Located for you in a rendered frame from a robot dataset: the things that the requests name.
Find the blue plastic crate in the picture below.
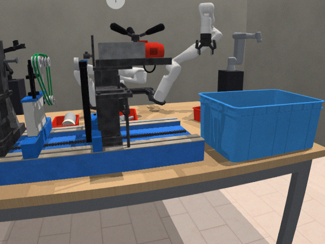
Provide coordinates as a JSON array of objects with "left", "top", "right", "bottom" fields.
[{"left": 199, "top": 89, "right": 325, "bottom": 162}]

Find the blue machine bed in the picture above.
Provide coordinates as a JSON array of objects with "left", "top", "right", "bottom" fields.
[{"left": 0, "top": 117, "right": 205, "bottom": 186}]

